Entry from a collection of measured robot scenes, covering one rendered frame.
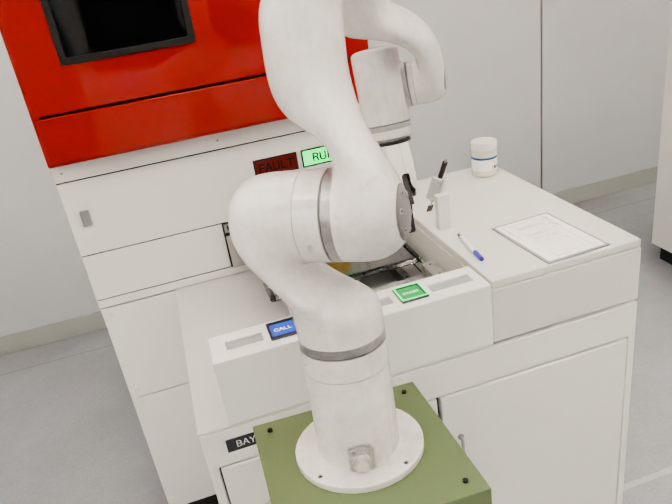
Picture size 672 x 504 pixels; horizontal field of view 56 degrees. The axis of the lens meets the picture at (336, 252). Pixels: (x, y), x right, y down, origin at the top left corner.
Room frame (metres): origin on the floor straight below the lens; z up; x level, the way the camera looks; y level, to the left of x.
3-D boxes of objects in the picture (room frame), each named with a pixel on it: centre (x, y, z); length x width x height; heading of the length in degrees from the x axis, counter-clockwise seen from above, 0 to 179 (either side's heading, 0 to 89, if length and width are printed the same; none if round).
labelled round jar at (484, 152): (1.67, -0.45, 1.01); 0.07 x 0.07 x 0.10
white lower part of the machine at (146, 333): (1.93, 0.32, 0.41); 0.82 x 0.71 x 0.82; 103
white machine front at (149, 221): (1.59, 0.25, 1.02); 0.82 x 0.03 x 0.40; 103
